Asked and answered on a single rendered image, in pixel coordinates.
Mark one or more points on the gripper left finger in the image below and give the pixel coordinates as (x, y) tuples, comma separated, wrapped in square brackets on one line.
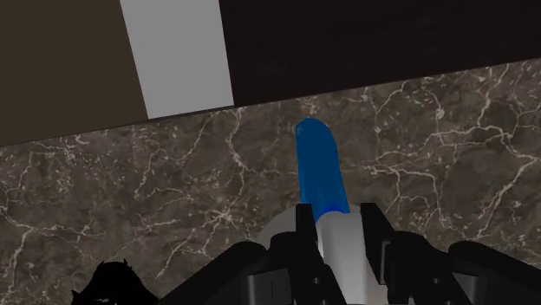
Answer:
[(253, 270)]

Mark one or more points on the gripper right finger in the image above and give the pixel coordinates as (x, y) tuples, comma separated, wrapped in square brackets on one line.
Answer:
[(422, 270)]

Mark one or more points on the black jagged figure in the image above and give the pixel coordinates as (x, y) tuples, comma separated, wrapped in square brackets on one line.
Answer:
[(112, 285)]

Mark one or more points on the blue and white cylindrical stick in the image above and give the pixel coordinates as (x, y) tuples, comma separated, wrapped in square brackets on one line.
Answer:
[(319, 169)]

